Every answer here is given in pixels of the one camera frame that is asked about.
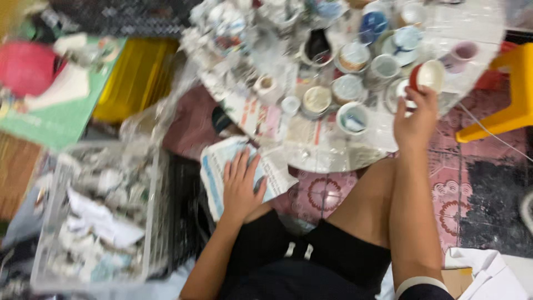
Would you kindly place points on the person's right leg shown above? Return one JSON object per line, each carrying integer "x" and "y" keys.
{"x": 366, "y": 204}

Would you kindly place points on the black diamond-pattern mat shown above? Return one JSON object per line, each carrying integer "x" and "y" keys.
{"x": 125, "y": 16}

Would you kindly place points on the pink ceramic mug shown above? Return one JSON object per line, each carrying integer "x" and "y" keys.
{"x": 460, "y": 56}

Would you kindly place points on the red round lid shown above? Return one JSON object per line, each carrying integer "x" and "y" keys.
{"x": 26, "y": 68}

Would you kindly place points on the yellow plastic stool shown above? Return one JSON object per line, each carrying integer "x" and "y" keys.
{"x": 506, "y": 91}

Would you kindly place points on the person's black shorts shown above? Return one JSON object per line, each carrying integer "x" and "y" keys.
{"x": 300, "y": 266}

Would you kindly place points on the person's right hand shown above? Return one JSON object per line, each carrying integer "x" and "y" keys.
{"x": 414, "y": 125}

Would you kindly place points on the heap of clear plastic wrap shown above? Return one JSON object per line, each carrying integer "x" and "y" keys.
{"x": 233, "y": 35}

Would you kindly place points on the brown woven mat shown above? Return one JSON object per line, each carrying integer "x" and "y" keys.
{"x": 14, "y": 175}

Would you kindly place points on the newspapers spread under cups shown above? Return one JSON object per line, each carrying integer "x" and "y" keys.
{"x": 260, "y": 118}

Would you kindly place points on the person's left hand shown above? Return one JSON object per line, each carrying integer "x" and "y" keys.
{"x": 240, "y": 193}

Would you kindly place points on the black-lined ceramic pot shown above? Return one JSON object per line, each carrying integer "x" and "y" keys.
{"x": 317, "y": 48}

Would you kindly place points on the blue glazed cup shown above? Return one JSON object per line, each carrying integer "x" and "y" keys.
{"x": 372, "y": 26}

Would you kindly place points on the folded newspaper sheet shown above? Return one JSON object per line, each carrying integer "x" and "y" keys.
{"x": 216, "y": 166}

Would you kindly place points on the white paper sheets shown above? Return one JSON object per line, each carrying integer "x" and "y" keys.
{"x": 489, "y": 273}

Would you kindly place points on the cluster of ceramic cups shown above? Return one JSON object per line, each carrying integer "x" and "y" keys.
{"x": 352, "y": 118}

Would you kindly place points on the dark sleeve with white cuff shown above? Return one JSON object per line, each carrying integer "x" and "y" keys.
{"x": 420, "y": 289}

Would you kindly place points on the brown cardboard piece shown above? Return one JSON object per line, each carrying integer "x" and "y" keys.
{"x": 458, "y": 281}

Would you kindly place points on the roll of tape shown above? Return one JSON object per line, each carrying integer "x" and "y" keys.
{"x": 266, "y": 85}

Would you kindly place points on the clear plastic bag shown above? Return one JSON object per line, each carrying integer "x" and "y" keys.
{"x": 158, "y": 112}

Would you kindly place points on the green cardboard box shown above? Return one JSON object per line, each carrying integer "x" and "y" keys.
{"x": 62, "y": 112}

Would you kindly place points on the red and white ceramic cup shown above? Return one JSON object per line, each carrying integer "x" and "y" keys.
{"x": 429, "y": 75}

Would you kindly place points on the yellow plastic package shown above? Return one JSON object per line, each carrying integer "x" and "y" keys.
{"x": 137, "y": 79}

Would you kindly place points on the white crate of wrapped items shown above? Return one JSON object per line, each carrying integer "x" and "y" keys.
{"x": 98, "y": 216}

